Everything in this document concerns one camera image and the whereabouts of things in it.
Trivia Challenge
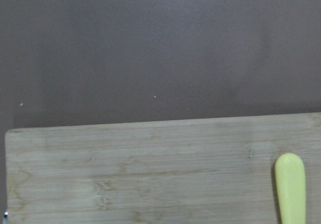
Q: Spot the bamboo cutting board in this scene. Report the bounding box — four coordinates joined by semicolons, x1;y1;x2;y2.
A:
5;113;320;223

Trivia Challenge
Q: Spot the yellow plastic knife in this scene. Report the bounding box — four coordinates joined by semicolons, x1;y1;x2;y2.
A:
275;153;306;224

